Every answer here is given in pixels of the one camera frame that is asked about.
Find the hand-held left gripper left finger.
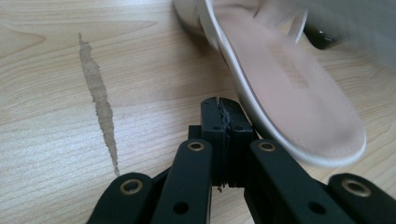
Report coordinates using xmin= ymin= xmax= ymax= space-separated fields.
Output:
xmin=188 ymin=96 xmax=231 ymax=188

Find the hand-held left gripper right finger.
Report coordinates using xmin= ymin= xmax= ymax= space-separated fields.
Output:
xmin=221 ymin=97 xmax=260 ymax=189

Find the white strappy sandal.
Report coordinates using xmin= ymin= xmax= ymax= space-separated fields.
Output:
xmin=172 ymin=0 xmax=368 ymax=168

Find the red and black shoe rack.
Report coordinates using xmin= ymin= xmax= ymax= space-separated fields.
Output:
xmin=303 ymin=21 xmax=341 ymax=50

